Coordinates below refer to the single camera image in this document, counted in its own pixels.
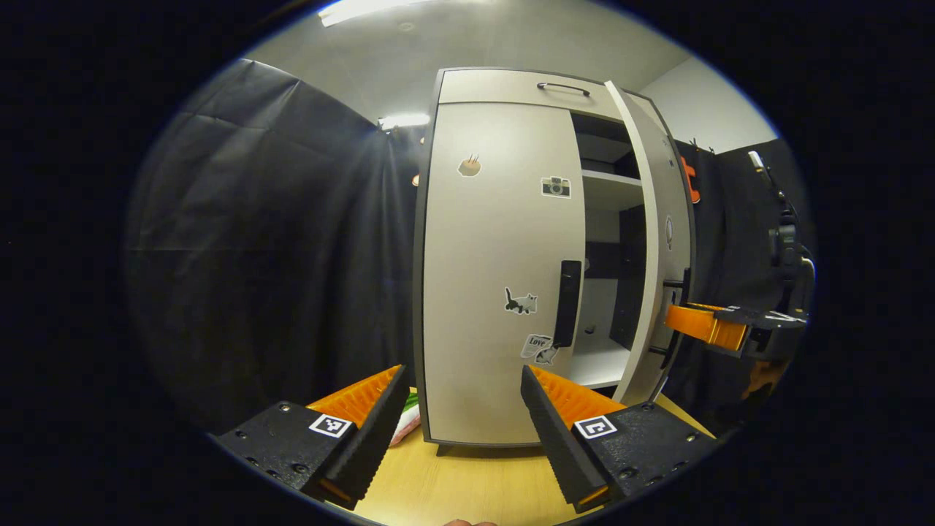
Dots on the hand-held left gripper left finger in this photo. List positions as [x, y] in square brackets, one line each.
[376, 446]

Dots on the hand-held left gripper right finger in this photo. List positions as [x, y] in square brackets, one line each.
[551, 446]

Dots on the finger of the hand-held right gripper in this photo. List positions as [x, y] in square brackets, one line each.
[705, 327]
[707, 306]

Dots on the white double-door shoe cabinet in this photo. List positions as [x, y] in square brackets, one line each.
[630, 277]

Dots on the headphone sticker white cabinet door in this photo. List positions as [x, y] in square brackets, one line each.
[657, 219]

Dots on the camera sticker white cabinet door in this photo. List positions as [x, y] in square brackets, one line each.
[482, 292]

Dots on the white cabinet shelf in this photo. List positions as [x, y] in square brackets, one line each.
[610, 191]

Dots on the white cabinet drawer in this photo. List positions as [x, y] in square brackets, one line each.
[497, 86]

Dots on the green striped pink toy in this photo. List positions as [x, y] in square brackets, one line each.
[405, 431]

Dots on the ceiling light panel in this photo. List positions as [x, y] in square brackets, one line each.
[365, 9]

